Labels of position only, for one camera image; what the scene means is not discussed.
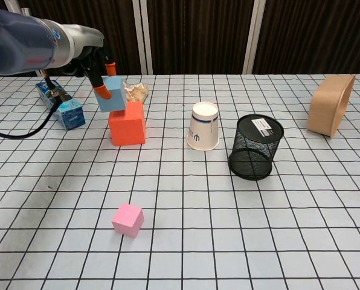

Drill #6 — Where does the white paper cup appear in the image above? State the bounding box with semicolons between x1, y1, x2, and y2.
186;101;220;151

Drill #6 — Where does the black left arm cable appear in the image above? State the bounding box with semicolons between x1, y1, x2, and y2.
0;68;66;139

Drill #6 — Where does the clear snack bag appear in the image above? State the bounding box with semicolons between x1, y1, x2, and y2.
122;80;150;103

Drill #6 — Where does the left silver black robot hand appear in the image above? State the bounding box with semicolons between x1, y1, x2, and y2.
60;25;117;100

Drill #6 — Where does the blue cookie box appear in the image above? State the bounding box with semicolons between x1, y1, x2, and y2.
36;79;86;131

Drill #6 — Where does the blue cube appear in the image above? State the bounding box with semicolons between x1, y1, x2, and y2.
94;75;128;114

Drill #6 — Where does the small pink cube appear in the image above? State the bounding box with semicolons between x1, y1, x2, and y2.
112;203;144;238

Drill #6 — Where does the orange-red cube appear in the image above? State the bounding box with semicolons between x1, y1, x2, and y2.
108;101;147;147

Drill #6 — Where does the black mesh pen holder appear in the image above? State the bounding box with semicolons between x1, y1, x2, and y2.
228;114;285;181

